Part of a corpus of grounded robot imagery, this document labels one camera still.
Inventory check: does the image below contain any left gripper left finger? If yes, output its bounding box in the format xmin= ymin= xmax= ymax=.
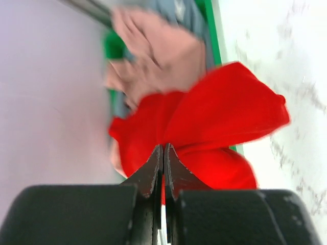
xmin=120 ymin=145 xmax=164 ymax=244

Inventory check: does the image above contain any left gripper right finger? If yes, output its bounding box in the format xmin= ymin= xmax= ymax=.
xmin=163 ymin=143 xmax=211 ymax=244

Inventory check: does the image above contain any green plastic bin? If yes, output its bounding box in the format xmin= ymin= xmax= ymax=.
xmin=102 ymin=0 xmax=246 ymax=159

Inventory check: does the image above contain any pink t shirt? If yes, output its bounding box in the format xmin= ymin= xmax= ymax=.
xmin=106 ymin=8 xmax=206 ymax=109

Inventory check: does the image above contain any left aluminium corner post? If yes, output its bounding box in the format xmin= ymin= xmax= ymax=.
xmin=61 ymin=0 xmax=112 ymax=28

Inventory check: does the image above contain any grey blue t shirt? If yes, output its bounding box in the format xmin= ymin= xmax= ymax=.
xmin=112 ymin=0 xmax=215 ymax=120

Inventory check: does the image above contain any bright red t shirt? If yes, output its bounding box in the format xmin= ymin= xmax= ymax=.
xmin=108 ymin=62 xmax=290 ymax=189

